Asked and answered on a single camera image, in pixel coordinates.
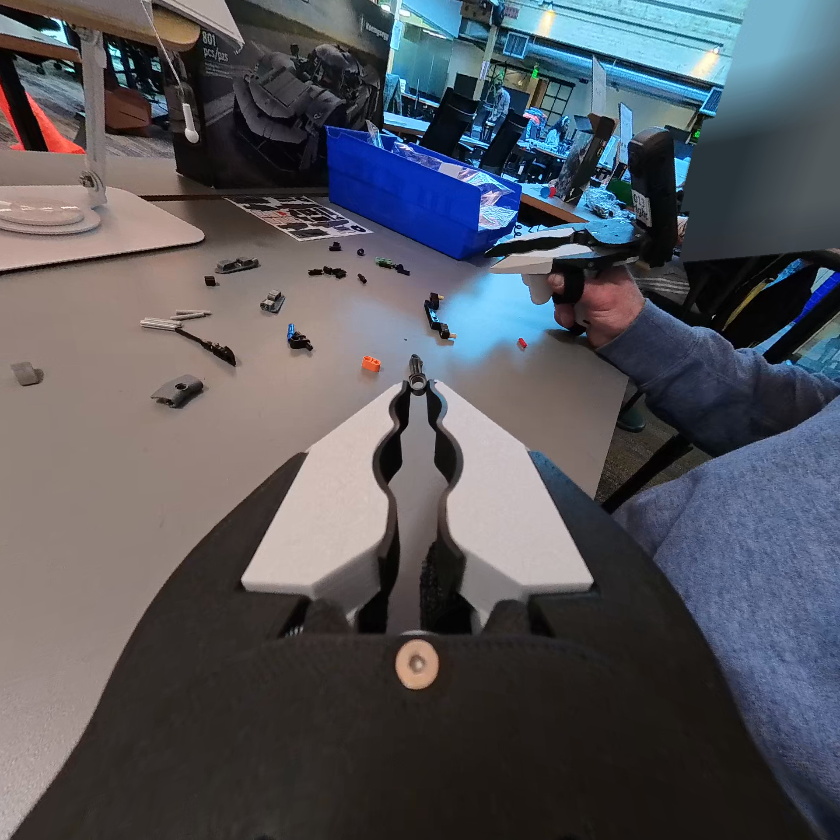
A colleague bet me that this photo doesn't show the black office chair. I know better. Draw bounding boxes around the black office chair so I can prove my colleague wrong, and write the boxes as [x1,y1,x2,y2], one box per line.
[481,110,530,175]
[420,87,481,158]

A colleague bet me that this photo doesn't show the lego sticker sheet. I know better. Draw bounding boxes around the lego sticker sheet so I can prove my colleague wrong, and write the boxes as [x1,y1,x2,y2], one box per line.
[225,195,374,242]

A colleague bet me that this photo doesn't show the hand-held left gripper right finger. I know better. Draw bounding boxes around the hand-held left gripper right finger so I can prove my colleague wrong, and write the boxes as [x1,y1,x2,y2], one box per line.
[423,381,595,631]

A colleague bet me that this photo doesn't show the beige mat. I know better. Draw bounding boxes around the beige mat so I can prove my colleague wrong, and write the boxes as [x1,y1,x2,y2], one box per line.
[0,29,206,271]

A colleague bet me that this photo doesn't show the person's blue sweater torso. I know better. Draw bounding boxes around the person's blue sweater torso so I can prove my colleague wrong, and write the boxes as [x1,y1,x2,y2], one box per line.
[613,394,840,840]

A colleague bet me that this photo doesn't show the black lego beam tan pins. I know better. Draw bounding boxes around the black lego beam tan pins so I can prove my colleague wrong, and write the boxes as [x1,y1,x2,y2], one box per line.
[423,292,458,341]

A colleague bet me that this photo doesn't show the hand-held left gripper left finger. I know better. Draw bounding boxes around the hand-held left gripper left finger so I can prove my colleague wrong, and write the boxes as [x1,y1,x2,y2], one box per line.
[241,381,414,631]

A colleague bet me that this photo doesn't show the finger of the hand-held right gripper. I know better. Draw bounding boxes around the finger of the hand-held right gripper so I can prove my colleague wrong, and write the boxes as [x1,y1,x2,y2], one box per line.
[484,222,595,258]
[489,253,560,277]

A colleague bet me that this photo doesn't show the blue plastic bin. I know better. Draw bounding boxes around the blue plastic bin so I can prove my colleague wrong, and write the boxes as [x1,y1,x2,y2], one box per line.
[326,126,524,261]

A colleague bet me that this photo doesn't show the white earbud cable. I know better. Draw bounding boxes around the white earbud cable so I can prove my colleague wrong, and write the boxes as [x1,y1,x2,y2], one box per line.
[141,0,201,144]

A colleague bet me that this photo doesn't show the grey curved lego panel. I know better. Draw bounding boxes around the grey curved lego panel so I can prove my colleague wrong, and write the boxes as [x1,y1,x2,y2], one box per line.
[150,374,205,409]

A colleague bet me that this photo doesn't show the person's right hand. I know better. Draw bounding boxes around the person's right hand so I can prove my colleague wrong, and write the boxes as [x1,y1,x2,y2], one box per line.
[551,266,648,350]

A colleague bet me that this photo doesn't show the dark lego box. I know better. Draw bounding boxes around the dark lego box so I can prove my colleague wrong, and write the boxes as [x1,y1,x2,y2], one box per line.
[172,0,395,190]

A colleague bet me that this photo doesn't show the white round pad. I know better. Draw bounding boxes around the white round pad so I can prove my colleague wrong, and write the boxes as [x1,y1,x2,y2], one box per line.
[0,199,102,236]

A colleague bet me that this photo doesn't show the person's right forearm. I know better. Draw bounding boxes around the person's right forearm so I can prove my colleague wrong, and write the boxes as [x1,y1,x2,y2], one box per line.
[596,297,840,457]

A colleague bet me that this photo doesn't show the upright picture box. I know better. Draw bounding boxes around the upright picture box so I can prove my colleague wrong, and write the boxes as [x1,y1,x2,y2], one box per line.
[563,115,616,202]

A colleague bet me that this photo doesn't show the brown box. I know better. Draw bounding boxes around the brown box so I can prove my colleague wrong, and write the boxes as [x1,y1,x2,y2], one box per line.
[105,88,153,137]

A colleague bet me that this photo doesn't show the tan board with white sheet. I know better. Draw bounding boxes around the tan board with white sheet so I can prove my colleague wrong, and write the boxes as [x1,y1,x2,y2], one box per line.
[0,0,245,53]

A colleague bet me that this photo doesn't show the black lego lever with axle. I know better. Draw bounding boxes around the black lego lever with axle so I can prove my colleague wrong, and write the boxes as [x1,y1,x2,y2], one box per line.
[175,326,237,367]

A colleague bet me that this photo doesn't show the orange fabric item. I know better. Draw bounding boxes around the orange fabric item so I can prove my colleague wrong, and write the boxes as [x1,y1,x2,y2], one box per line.
[0,79,86,155]

